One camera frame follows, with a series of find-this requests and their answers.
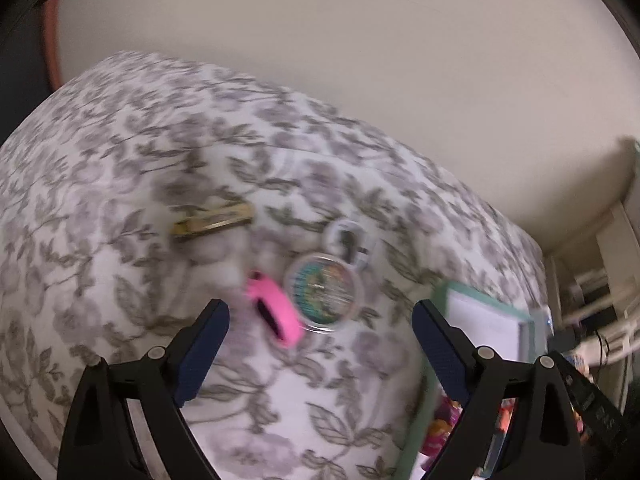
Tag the gold metal clip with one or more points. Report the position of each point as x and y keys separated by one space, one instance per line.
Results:
x=210 y=220

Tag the round clear tin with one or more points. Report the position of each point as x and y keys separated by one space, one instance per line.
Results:
x=325 y=290

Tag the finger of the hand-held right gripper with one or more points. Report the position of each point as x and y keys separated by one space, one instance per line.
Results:
x=595 y=405

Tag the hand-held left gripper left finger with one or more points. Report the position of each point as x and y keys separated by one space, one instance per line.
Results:
x=200 y=355

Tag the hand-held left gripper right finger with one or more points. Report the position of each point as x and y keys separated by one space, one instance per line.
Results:
x=442 y=355

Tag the floral bed sheet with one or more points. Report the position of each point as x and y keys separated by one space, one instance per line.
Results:
x=125 y=160

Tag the reddish-brown board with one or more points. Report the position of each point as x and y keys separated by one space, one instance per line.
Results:
x=51 y=45

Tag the white shelf unit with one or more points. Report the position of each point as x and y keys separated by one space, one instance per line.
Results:
x=590 y=260

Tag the colourful candy wrapper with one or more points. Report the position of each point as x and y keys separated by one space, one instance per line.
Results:
x=440 y=430

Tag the white tray with teal rim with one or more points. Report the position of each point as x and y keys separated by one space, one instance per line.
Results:
x=480 y=325

